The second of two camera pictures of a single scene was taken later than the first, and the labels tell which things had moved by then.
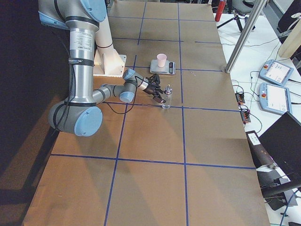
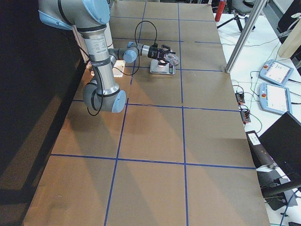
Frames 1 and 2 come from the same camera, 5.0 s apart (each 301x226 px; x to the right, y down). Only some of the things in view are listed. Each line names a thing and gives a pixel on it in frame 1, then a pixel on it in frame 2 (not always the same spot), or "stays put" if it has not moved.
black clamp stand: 271,181 stays put
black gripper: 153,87 to 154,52
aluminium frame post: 245,36 stays put
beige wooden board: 292,43 stays put
